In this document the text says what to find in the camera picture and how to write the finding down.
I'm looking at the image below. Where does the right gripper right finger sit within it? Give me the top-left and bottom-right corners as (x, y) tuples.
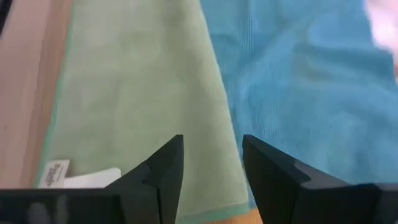
(242, 134), (379, 224)

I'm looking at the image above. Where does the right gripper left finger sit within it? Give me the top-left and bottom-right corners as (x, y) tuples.
(105, 134), (185, 224)

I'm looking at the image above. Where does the white paper tag with hole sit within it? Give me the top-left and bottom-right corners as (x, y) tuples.
(63, 167), (123, 189)

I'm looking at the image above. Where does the green microfiber towel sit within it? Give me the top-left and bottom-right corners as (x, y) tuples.
(34, 0), (259, 224)

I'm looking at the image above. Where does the blue microfiber towel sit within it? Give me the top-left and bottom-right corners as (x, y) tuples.
(198, 0), (398, 210)

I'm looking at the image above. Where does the white everspring brand tag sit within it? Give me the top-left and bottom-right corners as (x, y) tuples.
(38, 159), (71, 189)

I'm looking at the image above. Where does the orange microfiber towel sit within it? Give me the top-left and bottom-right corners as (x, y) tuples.
(205, 208), (264, 224)

